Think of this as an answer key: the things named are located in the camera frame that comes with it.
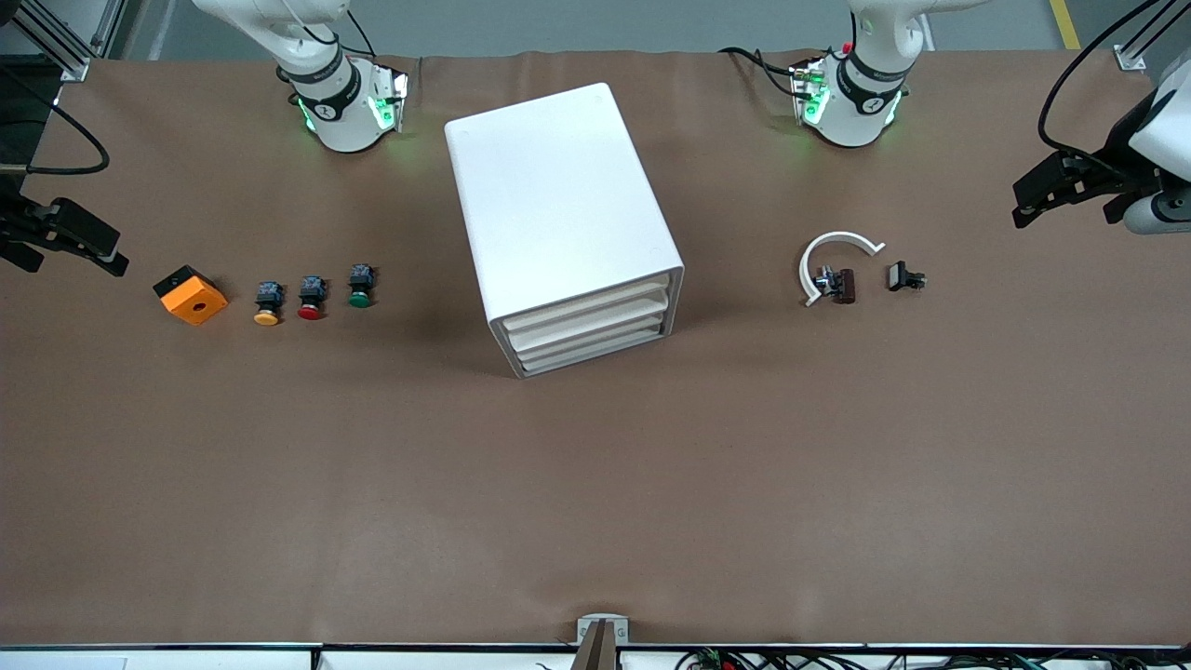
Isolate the white plastic drawer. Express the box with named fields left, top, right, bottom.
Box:
left=501, top=276, right=671, bottom=336
left=507, top=298, right=669, bottom=353
left=514, top=316, right=667, bottom=375

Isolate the white drawer cabinet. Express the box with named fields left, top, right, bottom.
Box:
left=445, top=82, right=687, bottom=379

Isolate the orange box with hole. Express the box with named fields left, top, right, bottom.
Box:
left=154, top=265, right=229, bottom=327

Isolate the dark brown block with clip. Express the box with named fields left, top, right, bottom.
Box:
left=814, top=267, right=857, bottom=305

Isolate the brown table mat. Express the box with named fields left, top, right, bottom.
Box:
left=0, top=48, right=1191, bottom=648

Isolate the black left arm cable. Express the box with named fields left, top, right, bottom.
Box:
left=1037, top=0, right=1164, bottom=178

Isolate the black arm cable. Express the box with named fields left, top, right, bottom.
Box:
left=0, top=93, right=111, bottom=176
left=1037, top=0, right=1164, bottom=178

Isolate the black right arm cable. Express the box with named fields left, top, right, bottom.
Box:
left=0, top=93, right=111, bottom=176

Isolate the aluminium frame profile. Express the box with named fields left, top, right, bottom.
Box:
left=1114, top=0, right=1191, bottom=72
left=0, top=0, right=127, bottom=82

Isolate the white curved plastic ring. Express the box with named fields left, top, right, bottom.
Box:
left=800, top=231, right=887, bottom=308

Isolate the black left base cable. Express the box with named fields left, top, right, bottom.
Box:
left=721, top=45, right=806, bottom=99

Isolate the black base cable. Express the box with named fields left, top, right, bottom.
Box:
left=344, top=9, right=378, bottom=57
left=721, top=45, right=806, bottom=99

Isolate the black right base cable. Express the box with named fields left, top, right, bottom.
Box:
left=344, top=9, right=378, bottom=57

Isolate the grey metal bracket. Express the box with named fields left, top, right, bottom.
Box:
left=577, top=614, right=630, bottom=645

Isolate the brown wedge post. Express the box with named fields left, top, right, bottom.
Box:
left=569, top=622, right=620, bottom=670

